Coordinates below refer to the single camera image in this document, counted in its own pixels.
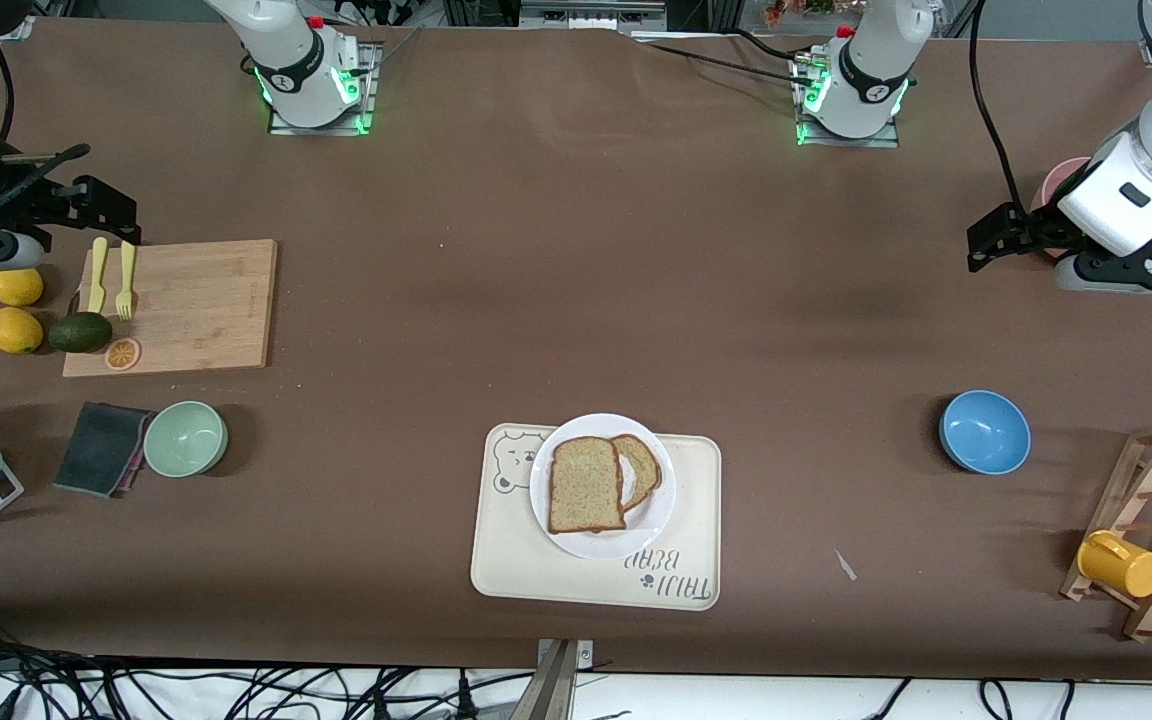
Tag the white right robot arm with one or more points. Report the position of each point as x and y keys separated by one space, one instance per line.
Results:
x=301 y=75

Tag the fried egg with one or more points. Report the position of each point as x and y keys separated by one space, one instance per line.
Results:
x=627 y=480

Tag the plain bread slice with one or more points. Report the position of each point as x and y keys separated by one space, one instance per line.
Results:
x=586 y=485

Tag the yellow mug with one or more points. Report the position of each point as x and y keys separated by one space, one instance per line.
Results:
x=1121 y=565

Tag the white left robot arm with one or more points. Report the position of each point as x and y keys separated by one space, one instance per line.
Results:
x=871 y=80

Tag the wooden cutting board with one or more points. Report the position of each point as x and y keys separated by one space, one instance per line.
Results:
x=196 y=310

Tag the green avocado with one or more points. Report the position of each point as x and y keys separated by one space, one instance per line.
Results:
x=81 y=333

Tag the cream tray with bear print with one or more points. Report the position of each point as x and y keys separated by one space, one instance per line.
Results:
x=516 y=570

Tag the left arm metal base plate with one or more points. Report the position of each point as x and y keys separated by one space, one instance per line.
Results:
x=806 y=135

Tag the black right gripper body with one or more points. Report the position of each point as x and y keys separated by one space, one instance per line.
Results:
x=34 y=203

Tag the pale green bowl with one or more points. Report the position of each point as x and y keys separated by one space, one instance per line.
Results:
x=185 y=440

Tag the pink cloth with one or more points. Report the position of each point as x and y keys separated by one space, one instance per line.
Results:
x=134 y=475

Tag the small white paper scrap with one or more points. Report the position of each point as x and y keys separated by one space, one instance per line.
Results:
x=845 y=566

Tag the white round plate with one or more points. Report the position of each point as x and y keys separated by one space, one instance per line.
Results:
x=601 y=542

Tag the aluminium corner profile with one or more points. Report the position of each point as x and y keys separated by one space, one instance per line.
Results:
x=16 y=27

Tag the orange slice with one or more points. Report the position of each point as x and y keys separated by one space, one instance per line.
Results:
x=123 y=354

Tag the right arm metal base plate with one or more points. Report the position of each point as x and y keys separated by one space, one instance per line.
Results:
x=368 y=90

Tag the yellow plastic knife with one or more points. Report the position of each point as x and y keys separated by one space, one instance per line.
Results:
x=97 y=275

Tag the yellow plastic fork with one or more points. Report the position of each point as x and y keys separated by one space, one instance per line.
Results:
x=125 y=275

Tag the yellow lemon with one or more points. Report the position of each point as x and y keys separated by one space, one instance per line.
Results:
x=16 y=288
x=14 y=331

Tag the blue bowl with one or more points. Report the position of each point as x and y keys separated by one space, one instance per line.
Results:
x=985 y=432

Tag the dark grey cloth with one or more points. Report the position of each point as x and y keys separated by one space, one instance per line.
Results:
x=101 y=448

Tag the pink bowl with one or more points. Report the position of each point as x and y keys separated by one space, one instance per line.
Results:
x=1061 y=172

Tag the aluminium frame structure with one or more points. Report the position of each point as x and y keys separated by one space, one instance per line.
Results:
x=586 y=12

